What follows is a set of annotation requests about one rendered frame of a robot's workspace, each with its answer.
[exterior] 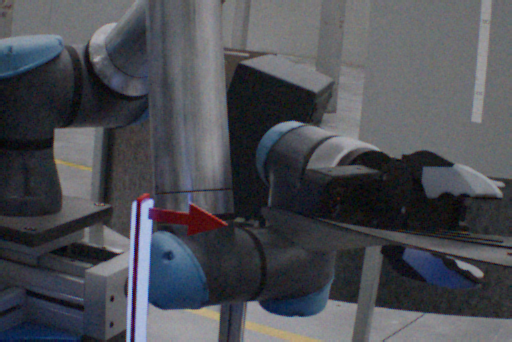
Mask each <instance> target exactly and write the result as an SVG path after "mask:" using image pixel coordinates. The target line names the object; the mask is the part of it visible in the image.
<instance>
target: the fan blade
mask: <svg viewBox="0 0 512 342"><path fill-rule="evenodd" d="M261 214H262V216H263V217H264V218H265V219H266V220H267V221H268V222H269V223H271V225H272V226H273V227H274V228H275V229H278V230H279V231H280V232H282V234H283V235H285V236H286V237H287V238H290V239H291V240H292V241H293V242H295V243H296V244H298V245H299V246H301V247H303V248H304V249H307V250H311V251H313V252H320V253H321V252H328V251H335V250H343V249H352V248H360V247H372V246H386V245H394V244H395V245H398V246H402V247H405V248H412V249H415V250H418V251H425V252H429V253H432V254H438V255H442V256H449V257H453V258H456V259H459V258H460V259H463V260H467V261H474V262H477V263H484V264H487V265H495V266H498V267H506V268H509V269H512V237H504V236H503V237H499V236H496V235H489V234H488V235H481V234H473V233H468V232H460V231H444V230H436V229H428V230H427V229H420V228H412V227H399V228H393V227H386V226H380V225H376V226H374V225H368V224H364V225H359V224H354V223H349V222H339V221H333V220H330V221H327V220H324V219H320V218H315V217H309V216H306V215H304V214H301V213H298V212H295V211H293V210H290V209H287V208H275V207H263V208H261Z"/></svg>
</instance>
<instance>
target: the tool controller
mask: <svg viewBox="0 0 512 342"><path fill-rule="evenodd" d="M333 85H334V80H333V79H332V78H331V77H328V76H327V75H324V74H322V73H317V72H315V71H312V70H310V69H308V68H306V67H303V66H301V65H298V64H297V63H294V62H289V61H287V60H285V59H282V58H280V57H278V56H276V55H273V54H268V55H264V56H260V57H257V58H254V59H250V60H247V61H240V62H238V64H237V66H236V68H235V70H234V73H233V75H232V77H231V80H230V83H229V85H228V87H227V90H226V105H227V119H228V132H229V146H230V160H231V172H232V186H233V200H234V219H236V218H242V219H246V221H248V220H249V219H254V220H259V227H263V226H266V219H265V218H264V217H263V216H262V214H261V208H263V207H268V205H269V197H270V189H271V188H270V187H269V186H268V185H267V184H266V183H265V182H264V181H263V180H262V179H261V177H260V175H259V171H258V168H257V164H256V154H257V149H258V147H259V142H260V141H261V139H262V137H263V136H265V134H266V133H267V132H268V131H269V130H270V129H271V128H272V127H274V126H275V125H279V124H282V123H285V122H291V121H294V122H298V123H303V124H313V125H317V126H320V124H321V121H322V119H323V117H324V112H325V109H326V108H327V105H328V103H329V100H330V99H331V98H332V95H333V94H332V91H333V90H332V87H333Z"/></svg>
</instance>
